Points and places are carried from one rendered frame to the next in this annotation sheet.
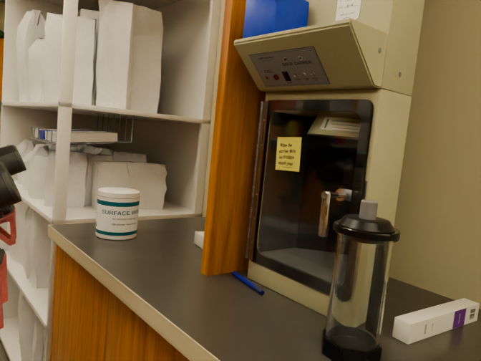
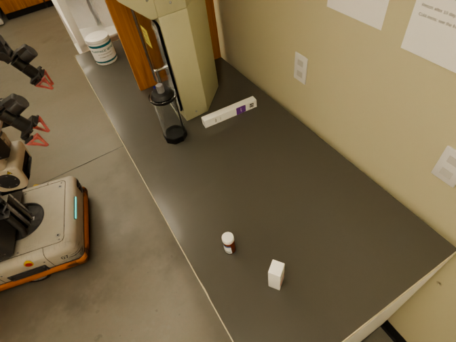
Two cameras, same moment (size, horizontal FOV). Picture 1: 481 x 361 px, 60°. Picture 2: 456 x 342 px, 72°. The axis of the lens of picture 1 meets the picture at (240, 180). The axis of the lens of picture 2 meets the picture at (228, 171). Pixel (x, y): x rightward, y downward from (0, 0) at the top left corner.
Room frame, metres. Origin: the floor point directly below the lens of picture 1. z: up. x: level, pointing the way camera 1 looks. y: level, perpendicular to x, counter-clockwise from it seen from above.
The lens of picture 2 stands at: (-0.24, -0.70, 1.87)
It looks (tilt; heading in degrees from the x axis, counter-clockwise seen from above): 50 degrees down; 16
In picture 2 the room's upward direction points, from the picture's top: 10 degrees counter-clockwise
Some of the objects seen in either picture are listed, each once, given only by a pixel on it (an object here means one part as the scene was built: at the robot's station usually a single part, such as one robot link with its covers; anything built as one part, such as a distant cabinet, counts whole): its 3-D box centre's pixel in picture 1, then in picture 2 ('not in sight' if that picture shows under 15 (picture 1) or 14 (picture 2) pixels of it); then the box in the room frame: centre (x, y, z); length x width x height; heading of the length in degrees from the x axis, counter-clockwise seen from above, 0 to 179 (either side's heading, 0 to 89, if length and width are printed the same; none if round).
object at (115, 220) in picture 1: (117, 212); (102, 47); (1.33, 0.38, 1.02); 0.13 x 0.13 x 0.15
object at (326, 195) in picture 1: (330, 212); (161, 77); (0.81, -0.18, 1.17); 0.05 x 0.03 x 0.10; 129
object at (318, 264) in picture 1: (302, 191); (157, 58); (0.92, -0.14, 1.19); 0.30 x 0.01 x 0.40; 39
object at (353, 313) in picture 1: (358, 287); (169, 115); (0.70, -0.22, 1.06); 0.11 x 0.11 x 0.21
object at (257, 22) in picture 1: (275, 21); not in sight; (0.95, -0.04, 1.56); 0.10 x 0.10 x 0.09; 40
